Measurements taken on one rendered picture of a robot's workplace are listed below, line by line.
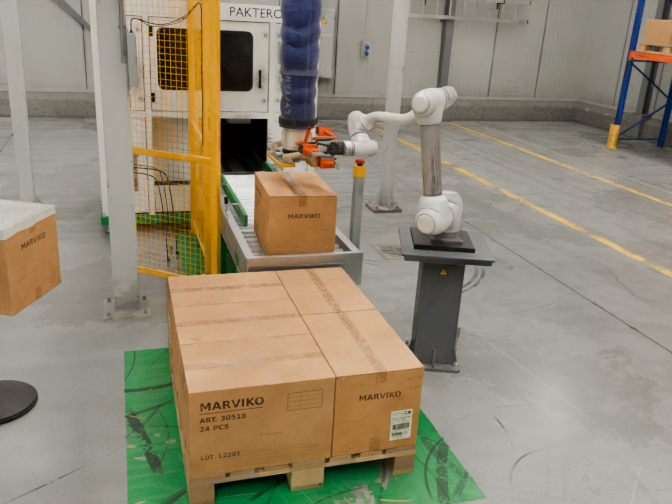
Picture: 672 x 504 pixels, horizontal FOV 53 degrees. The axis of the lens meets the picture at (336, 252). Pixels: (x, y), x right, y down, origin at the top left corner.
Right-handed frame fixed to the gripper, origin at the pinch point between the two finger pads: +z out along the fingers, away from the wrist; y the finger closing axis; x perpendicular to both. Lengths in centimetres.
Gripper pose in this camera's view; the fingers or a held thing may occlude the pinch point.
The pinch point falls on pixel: (308, 148)
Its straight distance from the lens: 384.9
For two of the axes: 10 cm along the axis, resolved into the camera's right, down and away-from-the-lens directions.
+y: -0.5, 9.4, 3.4
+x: -3.1, -3.4, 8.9
